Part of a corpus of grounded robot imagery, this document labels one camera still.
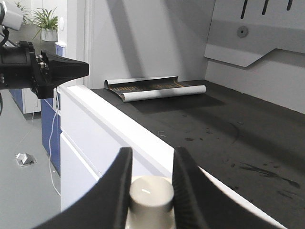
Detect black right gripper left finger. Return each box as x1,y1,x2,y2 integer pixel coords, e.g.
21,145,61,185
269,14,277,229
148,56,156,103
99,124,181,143
36,147,132,229

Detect white fume hood base cabinet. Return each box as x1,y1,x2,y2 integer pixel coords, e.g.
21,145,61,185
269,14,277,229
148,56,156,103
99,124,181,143
56,85,294,229

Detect white fume hood baffle panel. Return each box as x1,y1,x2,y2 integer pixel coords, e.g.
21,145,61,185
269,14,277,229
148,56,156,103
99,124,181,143
204,0,305,67

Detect blue lab bench cabinets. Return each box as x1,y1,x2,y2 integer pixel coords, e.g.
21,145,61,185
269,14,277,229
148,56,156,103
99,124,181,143
9,42,66,177

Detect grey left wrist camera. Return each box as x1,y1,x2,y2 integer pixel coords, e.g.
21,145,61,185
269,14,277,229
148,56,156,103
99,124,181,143
0,0,23,31

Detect potted green spider plant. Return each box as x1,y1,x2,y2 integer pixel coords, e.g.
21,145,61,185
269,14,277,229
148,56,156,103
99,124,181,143
15,1,58,42

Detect small floor outlet box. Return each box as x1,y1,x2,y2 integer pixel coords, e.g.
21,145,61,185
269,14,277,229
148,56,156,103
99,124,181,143
16,153,36,167

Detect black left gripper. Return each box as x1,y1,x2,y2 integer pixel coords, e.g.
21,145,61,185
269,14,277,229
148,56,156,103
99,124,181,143
0,41,89,99

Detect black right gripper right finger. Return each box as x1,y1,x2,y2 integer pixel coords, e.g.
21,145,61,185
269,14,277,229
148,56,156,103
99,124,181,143
172,147,284,229

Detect glass jar with cream lid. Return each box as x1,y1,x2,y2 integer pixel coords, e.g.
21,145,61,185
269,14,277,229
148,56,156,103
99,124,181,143
125,176,175,229

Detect rolled grey mat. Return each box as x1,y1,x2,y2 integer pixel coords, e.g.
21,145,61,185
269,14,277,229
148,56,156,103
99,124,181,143
104,76,206,102

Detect white hanging cord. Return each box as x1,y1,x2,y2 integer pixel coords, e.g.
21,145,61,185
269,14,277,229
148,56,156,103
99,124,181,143
18,89,61,195

